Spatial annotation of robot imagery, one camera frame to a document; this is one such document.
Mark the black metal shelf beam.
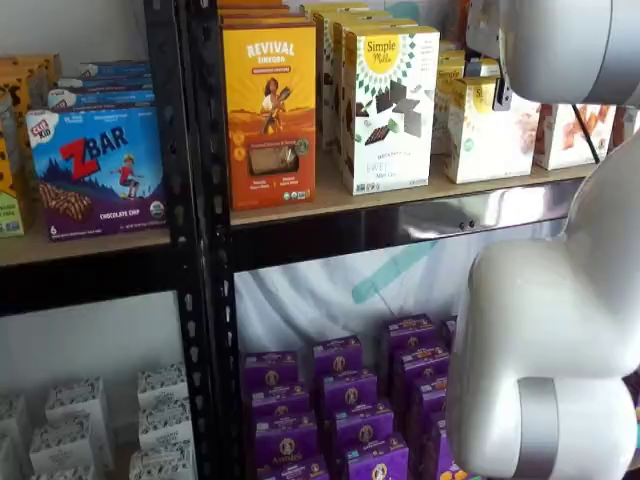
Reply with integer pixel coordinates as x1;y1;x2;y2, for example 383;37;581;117
0;243;189;317
229;178;587;275

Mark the white backdrop sheet teal stripe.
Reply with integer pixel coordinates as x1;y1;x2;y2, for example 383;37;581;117
233;219;570;362

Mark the black perforated shelf post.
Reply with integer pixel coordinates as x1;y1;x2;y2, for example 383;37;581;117
185;0;247;480
143;0;215;480

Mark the white patterned small box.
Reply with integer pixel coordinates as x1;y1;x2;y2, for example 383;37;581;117
29;466;97;480
28;423;99;474
136;363;190;409
44;376;110;436
128;446;197;480
138;399;195;452

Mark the white orange cracker box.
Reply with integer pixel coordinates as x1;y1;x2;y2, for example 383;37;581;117
611;103;640;152
533;102;618;172

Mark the purple Annie's hidden veggies box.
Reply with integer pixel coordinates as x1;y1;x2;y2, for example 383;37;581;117
391;344;451;392
407;375;450;429
380;313;437;362
422;412;470;480

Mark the yellow brown-spotted snack box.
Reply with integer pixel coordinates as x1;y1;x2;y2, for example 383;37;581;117
0;53;64;109
0;79;37;239

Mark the orange Revival cracker box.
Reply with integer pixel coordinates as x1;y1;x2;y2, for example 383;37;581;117
219;13;308;29
221;24;318;212
217;2;292;17

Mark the purple Annie's bunny grahams box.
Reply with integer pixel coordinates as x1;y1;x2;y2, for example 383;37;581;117
241;351;301;395
319;369;380;417
312;335;365;380
344;433;410;480
253;412;320;467
248;383;311;426
329;401;396;451
256;455;331;480

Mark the white Simple Mills mint box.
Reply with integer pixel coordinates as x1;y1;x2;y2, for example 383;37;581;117
300;1;371;17
313;9;394;152
342;25;442;197
331;18;420;171

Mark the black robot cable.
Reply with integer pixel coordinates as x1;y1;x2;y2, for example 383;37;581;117
571;103;603;165

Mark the blue Clif Kid Zbar box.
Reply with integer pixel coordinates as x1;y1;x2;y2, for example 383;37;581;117
26;106;170;242
56;75;154;94
78;60;152;80
46;88;157;110

